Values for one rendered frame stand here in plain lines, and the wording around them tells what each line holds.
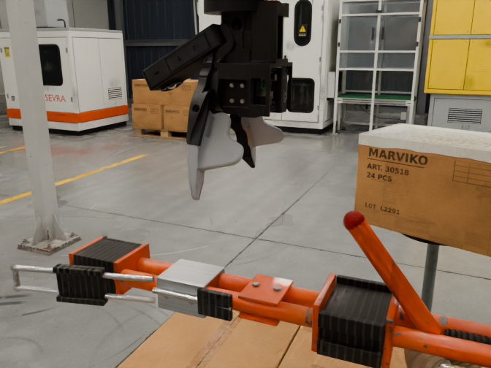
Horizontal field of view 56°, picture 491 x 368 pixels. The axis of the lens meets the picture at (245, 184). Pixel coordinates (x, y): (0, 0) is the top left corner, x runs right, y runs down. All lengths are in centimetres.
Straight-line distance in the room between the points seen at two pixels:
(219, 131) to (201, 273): 21
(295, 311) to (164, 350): 91
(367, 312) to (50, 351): 208
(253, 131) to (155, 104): 708
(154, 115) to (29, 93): 438
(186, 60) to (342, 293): 32
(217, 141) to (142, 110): 728
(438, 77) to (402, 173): 579
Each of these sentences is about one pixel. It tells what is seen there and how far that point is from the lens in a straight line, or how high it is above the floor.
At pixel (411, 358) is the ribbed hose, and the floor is 103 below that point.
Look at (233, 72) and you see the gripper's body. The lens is 48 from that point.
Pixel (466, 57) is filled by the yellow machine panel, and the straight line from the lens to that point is 773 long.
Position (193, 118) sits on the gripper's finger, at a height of 130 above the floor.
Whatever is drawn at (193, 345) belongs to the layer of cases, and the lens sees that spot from 143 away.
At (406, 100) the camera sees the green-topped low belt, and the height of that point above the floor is 60.
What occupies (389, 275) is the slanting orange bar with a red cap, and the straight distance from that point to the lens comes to 52.
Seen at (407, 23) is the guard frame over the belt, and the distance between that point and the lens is 773.
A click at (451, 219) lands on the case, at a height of 73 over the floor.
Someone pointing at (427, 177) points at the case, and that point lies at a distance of 197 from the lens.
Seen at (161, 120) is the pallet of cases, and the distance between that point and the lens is 756.
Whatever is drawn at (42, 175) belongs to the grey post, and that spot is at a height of 53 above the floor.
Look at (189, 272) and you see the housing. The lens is 62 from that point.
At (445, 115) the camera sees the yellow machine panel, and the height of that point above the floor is 39.
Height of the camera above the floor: 137
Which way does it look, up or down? 16 degrees down
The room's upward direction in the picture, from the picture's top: straight up
